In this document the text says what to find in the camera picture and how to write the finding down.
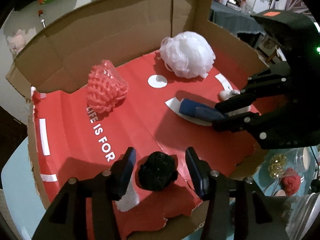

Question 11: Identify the pale pink plush toy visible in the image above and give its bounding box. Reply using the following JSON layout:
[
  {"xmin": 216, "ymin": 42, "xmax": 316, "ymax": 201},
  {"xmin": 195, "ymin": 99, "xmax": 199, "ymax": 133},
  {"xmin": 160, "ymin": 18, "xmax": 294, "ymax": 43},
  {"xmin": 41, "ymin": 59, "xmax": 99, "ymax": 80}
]
[{"xmin": 7, "ymin": 29, "xmax": 27, "ymax": 58}]

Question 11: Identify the tall jar with dark contents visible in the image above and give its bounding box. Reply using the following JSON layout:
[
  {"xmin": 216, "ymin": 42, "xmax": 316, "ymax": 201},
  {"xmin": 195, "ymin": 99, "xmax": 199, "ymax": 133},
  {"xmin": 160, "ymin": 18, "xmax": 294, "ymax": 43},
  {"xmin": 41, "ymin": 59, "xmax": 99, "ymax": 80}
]
[{"xmin": 283, "ymin": 193, "xmax": 319, "ymax": 239}]

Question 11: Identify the black fluffy pom pom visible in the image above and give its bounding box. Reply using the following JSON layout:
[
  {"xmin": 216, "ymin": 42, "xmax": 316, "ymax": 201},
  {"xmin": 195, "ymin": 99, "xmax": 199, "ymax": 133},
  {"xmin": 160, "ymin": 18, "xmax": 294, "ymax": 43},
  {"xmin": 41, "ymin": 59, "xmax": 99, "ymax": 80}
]
[{"xmin": 138, "ymin": 151, "xmax": 178, "ymax": 192}]

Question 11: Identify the red plush bunny toy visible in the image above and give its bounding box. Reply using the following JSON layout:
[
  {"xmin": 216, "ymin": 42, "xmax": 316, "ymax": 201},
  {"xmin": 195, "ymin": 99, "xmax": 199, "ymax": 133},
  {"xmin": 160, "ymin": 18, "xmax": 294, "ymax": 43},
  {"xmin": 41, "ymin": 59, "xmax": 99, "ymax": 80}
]
[{"xmin": 281, "ymin": 167, "xmax": 301, "ymax": 196}]

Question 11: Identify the dark green covered table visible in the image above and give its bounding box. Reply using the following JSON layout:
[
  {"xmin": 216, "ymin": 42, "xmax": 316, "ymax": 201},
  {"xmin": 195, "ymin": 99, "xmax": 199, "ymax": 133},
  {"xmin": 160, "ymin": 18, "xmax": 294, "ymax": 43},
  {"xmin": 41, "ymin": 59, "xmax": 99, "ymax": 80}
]
[{"xmin": 209, "ymin": 1, "xmax": 266, "ymax": 35}]

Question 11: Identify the white fluffy striped toy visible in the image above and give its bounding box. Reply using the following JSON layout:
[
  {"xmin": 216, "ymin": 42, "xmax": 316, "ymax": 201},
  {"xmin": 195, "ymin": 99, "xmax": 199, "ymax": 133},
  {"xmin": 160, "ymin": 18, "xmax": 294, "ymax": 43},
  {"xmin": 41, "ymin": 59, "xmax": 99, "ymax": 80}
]
[{"xmin": 219, "ymin": 90, "xmax": 251, "ymax": 116}]

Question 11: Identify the blue cloth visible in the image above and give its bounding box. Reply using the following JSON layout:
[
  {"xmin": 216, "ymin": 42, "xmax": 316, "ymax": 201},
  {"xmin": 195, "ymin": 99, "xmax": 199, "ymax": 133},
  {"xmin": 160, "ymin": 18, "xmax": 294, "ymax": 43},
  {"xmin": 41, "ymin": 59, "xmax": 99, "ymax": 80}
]
[{"xmin": 179, "ymin": 99, "xmax": 226, "ymax": 123}]

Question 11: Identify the teal round table cover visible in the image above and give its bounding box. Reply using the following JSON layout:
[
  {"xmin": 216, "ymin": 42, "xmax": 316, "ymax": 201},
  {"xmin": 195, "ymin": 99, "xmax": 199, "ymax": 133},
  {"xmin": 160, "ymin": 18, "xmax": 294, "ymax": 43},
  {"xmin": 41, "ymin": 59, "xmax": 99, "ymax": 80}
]
[{"xmin": 1, "ymin": 138, "xmax": 46, "ymax": 239}]

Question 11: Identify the small jar with gold contents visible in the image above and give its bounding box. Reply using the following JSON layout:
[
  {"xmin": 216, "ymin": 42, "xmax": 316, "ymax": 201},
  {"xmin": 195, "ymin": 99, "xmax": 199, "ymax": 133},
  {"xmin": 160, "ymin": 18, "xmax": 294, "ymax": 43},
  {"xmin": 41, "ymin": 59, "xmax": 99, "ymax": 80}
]
[{"xmin": 260, "ymin": 147, "xmax": 317, "ymax": 198}]

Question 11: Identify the red mesh bath pouf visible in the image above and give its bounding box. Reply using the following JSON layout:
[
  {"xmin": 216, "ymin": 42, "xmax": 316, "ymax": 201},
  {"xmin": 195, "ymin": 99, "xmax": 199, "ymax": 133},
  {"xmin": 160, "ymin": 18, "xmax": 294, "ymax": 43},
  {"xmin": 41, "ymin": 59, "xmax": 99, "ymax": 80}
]
[{"xmin": 87, "ymin": 60, "xmax": 129, "ymax": 114}]

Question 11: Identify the white mesh bath pouf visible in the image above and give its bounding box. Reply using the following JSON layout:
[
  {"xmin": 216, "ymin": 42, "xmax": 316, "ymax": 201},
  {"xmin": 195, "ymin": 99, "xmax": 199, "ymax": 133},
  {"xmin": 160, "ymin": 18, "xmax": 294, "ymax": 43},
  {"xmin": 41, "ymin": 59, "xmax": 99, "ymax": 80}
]
[{"xmin": 159, "ymin": 31, "xmax": 216, "ymax": 79}]

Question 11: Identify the cardboard box with red lining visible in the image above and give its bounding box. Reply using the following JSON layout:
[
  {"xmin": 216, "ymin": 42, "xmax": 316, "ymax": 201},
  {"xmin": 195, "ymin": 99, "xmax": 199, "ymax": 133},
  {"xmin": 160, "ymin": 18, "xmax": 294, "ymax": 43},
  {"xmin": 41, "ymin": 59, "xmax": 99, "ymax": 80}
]
[{"xmin": 7, "ymin": 0, "xmax": 265, "ymax": 239}]

